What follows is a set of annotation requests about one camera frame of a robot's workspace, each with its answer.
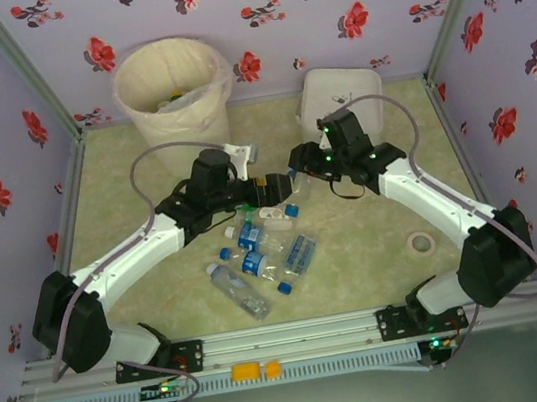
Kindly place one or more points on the small clear plastic bottle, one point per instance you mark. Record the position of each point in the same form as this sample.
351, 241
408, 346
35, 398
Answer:
300, 186

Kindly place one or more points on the clear bottle with white label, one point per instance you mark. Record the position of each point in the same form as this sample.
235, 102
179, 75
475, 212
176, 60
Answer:
271, 218

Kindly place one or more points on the rectangular blue-label bottle blue cap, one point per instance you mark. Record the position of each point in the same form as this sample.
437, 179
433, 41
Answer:
300, 253

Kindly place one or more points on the bottle with yellow cap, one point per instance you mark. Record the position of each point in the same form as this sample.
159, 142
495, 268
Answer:
177, 94

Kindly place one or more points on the large clear bottle white cap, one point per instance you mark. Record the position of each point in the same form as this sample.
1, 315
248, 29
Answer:
242, 293

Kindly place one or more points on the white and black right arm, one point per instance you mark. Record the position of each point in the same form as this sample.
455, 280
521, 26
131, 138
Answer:
430, 197

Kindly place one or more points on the cream ribbed waste bin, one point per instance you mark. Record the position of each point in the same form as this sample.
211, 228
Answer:
189, 142

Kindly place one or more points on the clear plastic bin liner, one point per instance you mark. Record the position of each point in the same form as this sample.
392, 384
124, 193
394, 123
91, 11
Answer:
216, 74

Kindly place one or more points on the blue-label bottle printed white cap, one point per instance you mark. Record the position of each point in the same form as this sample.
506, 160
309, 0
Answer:
248, 236

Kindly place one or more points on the white lidded storage box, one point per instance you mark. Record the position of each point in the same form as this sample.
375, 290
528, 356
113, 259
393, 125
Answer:
342, 86

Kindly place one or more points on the roll of masking tape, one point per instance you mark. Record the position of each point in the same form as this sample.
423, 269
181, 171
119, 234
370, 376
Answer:
411, 245

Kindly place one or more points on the small yellow block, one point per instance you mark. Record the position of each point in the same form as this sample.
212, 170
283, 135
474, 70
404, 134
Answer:
273, 369

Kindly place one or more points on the large yellow block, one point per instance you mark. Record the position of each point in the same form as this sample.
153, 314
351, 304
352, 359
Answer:
247, 371

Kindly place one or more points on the control board with green light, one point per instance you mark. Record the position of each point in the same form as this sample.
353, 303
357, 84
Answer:
440, 349
163, 391

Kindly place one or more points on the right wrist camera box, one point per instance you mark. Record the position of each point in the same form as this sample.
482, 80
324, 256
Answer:
324, 141

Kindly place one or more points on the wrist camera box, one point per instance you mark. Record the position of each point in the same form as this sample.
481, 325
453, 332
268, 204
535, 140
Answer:
324, 141
243, 153

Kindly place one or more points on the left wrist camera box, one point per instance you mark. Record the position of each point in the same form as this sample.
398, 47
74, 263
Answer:
243, 153

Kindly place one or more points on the aluminium side rail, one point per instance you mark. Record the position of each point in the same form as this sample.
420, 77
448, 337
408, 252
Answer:
455, 132
69, 185

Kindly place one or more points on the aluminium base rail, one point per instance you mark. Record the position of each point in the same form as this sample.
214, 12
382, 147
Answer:
294, 338

